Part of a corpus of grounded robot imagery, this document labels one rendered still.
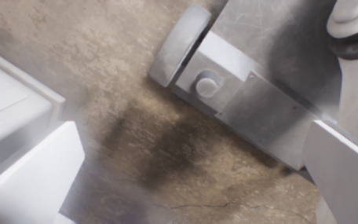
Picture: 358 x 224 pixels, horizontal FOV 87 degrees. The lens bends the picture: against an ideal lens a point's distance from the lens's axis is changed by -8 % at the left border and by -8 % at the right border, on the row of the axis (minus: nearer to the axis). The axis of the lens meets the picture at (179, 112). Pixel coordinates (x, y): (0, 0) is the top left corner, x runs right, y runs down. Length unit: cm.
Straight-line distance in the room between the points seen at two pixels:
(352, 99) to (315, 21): 20
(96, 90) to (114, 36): 20
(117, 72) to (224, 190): 59
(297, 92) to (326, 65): 7
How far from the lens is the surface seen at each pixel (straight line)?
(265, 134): 48
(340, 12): 34
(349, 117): 27
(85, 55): 74
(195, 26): 42
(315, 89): 48
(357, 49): 32
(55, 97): 85
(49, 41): 82
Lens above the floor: 59
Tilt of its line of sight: 61 degrees down
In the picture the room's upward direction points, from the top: 155 degrees counter-clockwise
